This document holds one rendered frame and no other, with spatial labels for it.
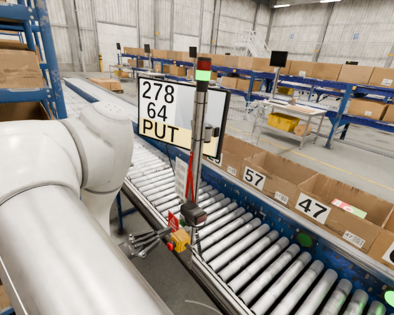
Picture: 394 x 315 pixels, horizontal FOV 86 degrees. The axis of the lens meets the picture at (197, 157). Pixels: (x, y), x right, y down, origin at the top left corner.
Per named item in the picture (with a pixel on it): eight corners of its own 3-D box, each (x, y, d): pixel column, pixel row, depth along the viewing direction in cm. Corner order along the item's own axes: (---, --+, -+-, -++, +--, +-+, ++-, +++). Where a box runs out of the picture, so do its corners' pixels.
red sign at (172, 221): (167, 227, 118) (167, 209, 113) (168, 227, 119) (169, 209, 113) (184, 247, 107) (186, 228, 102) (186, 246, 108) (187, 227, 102)
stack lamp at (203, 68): (192, 78, 75) (194, 60, 73) (203, 78, 78) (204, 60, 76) (202, 80, 72) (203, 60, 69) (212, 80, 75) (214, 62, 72)
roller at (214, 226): (187, 247, 114) (184, 250, 117) (247, 210, 145) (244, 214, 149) (182, 239, 116) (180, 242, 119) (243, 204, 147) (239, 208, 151)
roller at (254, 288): (233, 303, 93) (235, 295, 91) (292, 246, 125) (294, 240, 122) (242, 312, 90) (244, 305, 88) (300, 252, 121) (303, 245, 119)
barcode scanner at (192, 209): (196, 237, 87) (196, 215, 83) (179, 223, 96) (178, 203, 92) (207, 230, 91) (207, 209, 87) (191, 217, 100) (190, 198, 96)
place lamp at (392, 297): (381, 299, 92) (388, 289, 89) (381, 297, 93) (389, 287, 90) (401, 313, 88) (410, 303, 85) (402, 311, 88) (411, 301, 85)
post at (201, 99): (176, 254, 118) (185, 89, 79) (183, 249, 121) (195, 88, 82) (189, 270, 110) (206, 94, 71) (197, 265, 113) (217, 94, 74)
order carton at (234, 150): (202, 159, 179) (204, 140, 171) (226, 152, 196) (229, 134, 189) (238, 180, 152) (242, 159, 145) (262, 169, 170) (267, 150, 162)
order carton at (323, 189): (288, 210, 126) (296, 185, 119) (310, 194, 144) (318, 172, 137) (366, 255, 100) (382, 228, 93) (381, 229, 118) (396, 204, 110)
